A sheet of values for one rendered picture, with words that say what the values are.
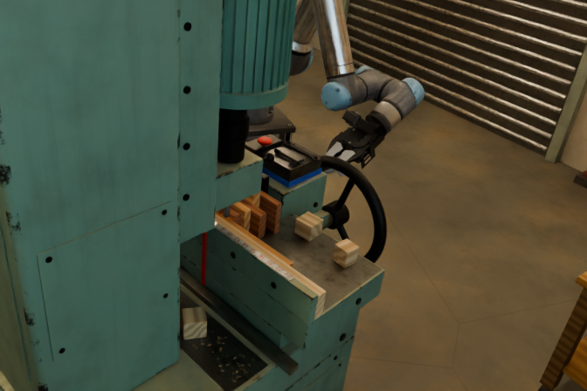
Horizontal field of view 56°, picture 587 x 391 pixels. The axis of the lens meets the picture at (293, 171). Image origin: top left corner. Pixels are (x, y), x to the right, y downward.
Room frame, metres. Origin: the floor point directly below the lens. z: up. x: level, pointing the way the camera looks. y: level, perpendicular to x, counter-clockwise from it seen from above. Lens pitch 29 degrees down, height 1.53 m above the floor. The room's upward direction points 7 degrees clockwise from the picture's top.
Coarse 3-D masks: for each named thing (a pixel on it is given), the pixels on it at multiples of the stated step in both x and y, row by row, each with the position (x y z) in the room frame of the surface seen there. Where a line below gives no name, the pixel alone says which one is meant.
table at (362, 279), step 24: (288, 216) 0.93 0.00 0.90; (192, 240) 0.83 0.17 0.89; (264, 240) 0.85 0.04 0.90; (288, 240) 0.86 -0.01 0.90; (312, 240) 0.86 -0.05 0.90; (336, 240) 0.87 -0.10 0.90; (216, 264) 0.79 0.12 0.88; (312, 264) 0.79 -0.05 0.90; (336, 264) 0.80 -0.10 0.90; (360, 264) 0.81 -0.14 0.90; (240, 288) 0.74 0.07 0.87; (336, 288) 0.74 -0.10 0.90; (360, 288) 0.75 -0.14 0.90; (264, 312) 0.70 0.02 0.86; (288, 312) 0.67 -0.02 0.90; (336, 312) 0.70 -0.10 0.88; (288, 336) 0.67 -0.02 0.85; (312, 336) 0.65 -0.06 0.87
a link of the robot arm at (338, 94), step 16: (320, 0) 1.40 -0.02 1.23; (336, 0) 1.41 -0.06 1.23; (320, 16) 1.40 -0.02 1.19; (336, 16) 1.39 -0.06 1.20; (320, 32) 1.39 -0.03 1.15; (336, 32) 1.38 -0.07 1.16; (336, 48) 1.37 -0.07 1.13; (336, 64) 1.36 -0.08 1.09; (352, 64) 1.38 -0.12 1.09; (336, 80) 1.35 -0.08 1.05; (352, 80) 1.36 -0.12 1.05; (336, 96) 1.31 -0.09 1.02; (352, 96) 1.34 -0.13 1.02
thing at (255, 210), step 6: (246, 204) 0.88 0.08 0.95; (252, 204) 0.88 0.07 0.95; (252, 210) 0.86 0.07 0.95; (258, 210) 0.87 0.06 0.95; (252, 216) 0.86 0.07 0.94; (258, 216) 0.85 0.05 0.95; (264, 216) 0.86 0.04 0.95; (252, 222) 0.86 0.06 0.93; (258, 222) 0.85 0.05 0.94; (264, 222) 0.86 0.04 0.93; (252, 228) 0.86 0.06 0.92; (258, 228) 0.85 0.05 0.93; (264, 228) 0.86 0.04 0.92; (252, 234) 0.86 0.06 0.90; (258, 234) 0.85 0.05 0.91; (264, 234) 0.86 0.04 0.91
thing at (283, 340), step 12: (180, 252) 0.86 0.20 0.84; (180, 264) 0.86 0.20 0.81; (192, 264) 0.83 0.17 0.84; (192, 276) 0.83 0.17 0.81; (216, 288) 0.78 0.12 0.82; (228, 300) 0.76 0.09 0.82; (240, 300) 0.74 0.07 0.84; (240, 312) 0.74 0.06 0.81; (252, 312) 0.72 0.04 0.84; (252, 324) 0.72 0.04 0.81; (264, 324) 0.70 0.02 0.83; (276, 336) 0.68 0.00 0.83
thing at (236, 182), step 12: (252, 156) 0.86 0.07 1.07; (228, 168) 0.81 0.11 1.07; (240, 168) 0.81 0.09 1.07; (252, 168) 0.84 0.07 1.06; (228, 180) 0.79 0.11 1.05; (240, 180) 0.81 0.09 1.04; (252, 180) 0.84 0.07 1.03; (216, 192) 0.77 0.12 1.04; (228, 192) 0.79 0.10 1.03; (240, 192) 0.82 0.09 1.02; (252, 192) 0.84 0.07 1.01; (216, 204) 0.77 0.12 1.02; (228, 204) 0.80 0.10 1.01
